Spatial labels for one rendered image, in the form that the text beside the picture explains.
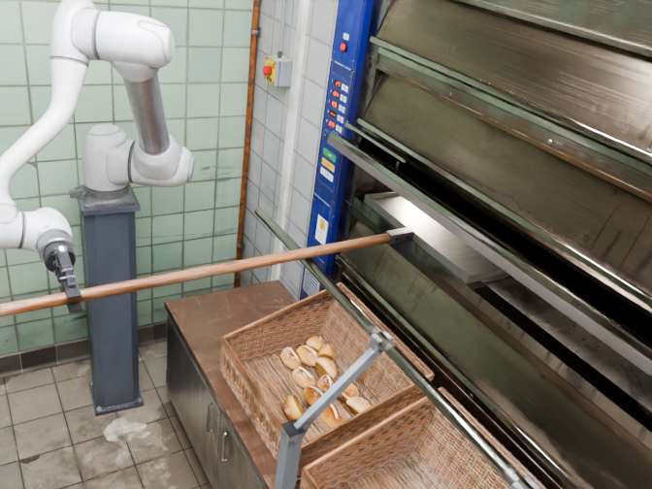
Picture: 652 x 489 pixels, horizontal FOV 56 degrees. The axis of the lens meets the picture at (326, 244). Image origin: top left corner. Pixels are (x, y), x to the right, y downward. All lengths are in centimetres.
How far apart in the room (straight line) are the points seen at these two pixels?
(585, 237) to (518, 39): 51
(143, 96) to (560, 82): 118
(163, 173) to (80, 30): 62
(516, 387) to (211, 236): 183
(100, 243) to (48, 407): 89
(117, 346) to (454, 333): 146
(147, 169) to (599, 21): 149
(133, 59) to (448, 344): 121
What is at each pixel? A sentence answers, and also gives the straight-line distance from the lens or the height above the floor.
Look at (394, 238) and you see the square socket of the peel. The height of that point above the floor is 120.
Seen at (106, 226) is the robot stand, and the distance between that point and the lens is 243.
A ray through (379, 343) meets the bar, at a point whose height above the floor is 116.
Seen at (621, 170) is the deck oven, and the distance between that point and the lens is 144.
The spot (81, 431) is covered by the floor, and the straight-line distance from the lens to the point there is 292.
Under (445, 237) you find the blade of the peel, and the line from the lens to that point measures 203.
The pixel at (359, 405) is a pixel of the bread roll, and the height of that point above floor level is 65.
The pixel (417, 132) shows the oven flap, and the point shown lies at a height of 151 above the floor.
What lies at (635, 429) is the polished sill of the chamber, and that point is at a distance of 157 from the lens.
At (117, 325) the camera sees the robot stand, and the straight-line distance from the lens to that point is 269.
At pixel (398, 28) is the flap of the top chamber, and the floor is 177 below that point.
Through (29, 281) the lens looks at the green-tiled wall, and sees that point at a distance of 300.
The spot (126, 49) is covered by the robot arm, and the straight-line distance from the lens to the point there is 183.
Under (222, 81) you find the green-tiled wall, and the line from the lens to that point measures 283.
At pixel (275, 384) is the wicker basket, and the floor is 59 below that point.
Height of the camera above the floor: 207
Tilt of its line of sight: 29 degrees down
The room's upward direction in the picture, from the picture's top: 8 degrees clockwise
